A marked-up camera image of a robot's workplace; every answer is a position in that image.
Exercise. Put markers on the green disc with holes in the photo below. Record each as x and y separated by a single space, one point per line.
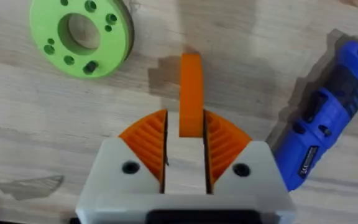
79 34

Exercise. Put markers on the white orange right gripper left finger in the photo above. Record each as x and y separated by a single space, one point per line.
126 169

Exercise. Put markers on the white orange right gripper right finger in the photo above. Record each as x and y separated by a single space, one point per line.
244 169

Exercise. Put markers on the blue electric screwdriver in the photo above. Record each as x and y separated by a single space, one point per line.
328 115

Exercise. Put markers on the orange ribbed wedge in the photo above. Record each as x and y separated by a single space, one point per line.
191 93

